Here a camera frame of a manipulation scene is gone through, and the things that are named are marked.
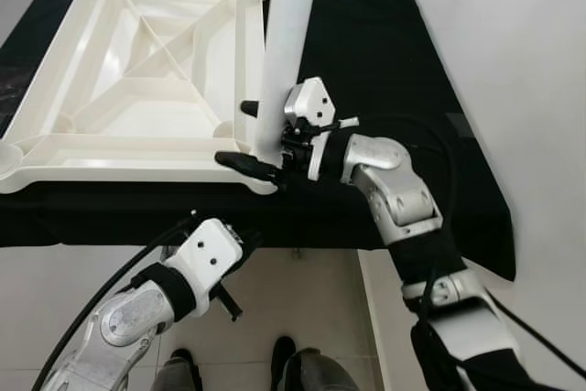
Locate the white plastic table leg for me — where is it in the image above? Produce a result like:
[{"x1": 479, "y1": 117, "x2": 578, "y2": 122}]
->
[{"x1": 254, "y1": 0, "x2": 323, "y2": 170}]

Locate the white plastic children table top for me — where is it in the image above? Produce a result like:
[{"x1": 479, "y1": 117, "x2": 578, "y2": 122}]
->
[{"x1": 0, "y1": 0, "x2": 280, "y2": 198}]

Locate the dark left robot foot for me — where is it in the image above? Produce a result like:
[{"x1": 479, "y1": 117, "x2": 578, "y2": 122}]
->
[{"x1": 169, "y1": 347, "x2": 202, "y2": 370}]

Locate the dark robot foot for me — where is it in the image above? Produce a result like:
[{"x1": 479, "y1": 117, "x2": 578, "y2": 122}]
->
[
  {"x1": 270, "y1": 336, "x2": 298, "y2": 390},
  {"x1": 169, "y1": 347, "x2": 202, "y2": 370}
]

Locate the dark right robot foot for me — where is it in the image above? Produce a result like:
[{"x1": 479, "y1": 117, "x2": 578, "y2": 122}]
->
[{"x1": 270, "y1": 336, "x2": 298, "y2": 390}]

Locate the black table cloth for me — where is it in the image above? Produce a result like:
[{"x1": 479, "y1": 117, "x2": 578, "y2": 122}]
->
[{"x1": 0, "y1": 0, "x2": 515, "y2": 282}]

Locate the small clear tape piece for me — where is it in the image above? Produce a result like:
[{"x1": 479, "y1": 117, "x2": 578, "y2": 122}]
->
[{"x1": 447, "y1": 114, "x2": 479, "y2": 138}]

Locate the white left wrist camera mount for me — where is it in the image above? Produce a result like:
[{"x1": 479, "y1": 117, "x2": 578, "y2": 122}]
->
[{"x1": 169, "y1": 217, "x2": 246, "y2": 320}]

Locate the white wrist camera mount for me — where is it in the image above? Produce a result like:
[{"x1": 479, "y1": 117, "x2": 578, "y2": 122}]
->
[
  {"x1": 169, "y1": 217, "x2": 246, "y2": 320},
  {"x1": 282, "y1": 77, "x2": 360, "y2": 181}
]

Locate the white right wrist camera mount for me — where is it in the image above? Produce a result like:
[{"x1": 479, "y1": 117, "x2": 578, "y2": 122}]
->
[{"x1": 282, "y1": 77, "x2": 360, "y2": 181}]

